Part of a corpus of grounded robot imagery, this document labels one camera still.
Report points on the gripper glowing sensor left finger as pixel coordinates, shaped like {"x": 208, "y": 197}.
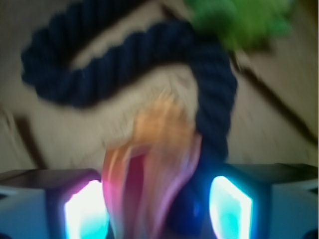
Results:
{"x": 52, "y": 204}

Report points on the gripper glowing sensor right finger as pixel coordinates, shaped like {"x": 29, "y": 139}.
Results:
{"x": 265, "y": 201}

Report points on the orange spiral conch shell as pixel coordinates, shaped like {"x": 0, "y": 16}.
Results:
{"x": 142, "y": 176}

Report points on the brown crumpled paper sheet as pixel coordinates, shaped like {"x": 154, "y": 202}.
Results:
{"x": 35, "y": 133}

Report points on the green plush toy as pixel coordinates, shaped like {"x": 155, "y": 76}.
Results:
{"x": 240, "y": 24}

